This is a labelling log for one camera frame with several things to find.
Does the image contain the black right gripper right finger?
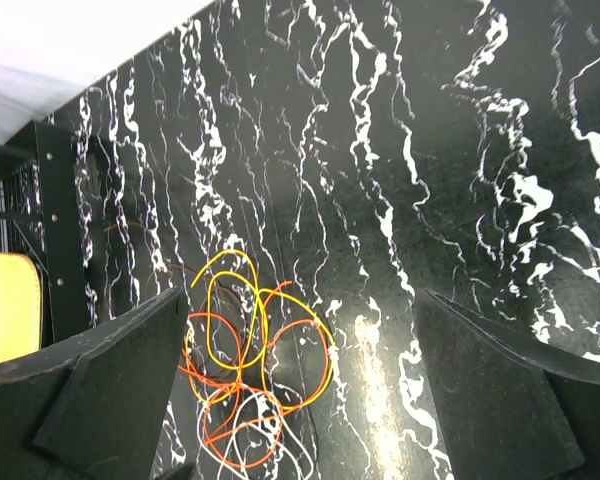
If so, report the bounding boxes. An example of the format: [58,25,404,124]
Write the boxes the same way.
[414,290,600,479]

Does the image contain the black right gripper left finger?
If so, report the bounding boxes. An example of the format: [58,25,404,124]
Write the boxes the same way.
[0,287,188,479]

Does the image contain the orange cable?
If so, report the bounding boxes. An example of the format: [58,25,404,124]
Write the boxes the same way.
[178,279,334,471]

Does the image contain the white cable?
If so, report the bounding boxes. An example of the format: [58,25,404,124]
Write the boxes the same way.
[195,389,315,480]

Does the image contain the orange woven basket tray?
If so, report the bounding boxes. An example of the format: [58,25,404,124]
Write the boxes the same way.
[0,252,42,363]

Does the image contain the black tray under basket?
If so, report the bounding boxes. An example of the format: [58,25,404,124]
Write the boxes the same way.
[0,121,91,346]

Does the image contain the black marbled mat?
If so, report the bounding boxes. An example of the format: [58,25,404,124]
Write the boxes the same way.
[49,1,600,479]

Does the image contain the yellow cable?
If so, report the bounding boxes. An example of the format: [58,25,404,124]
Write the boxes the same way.
[185,248,337,416]

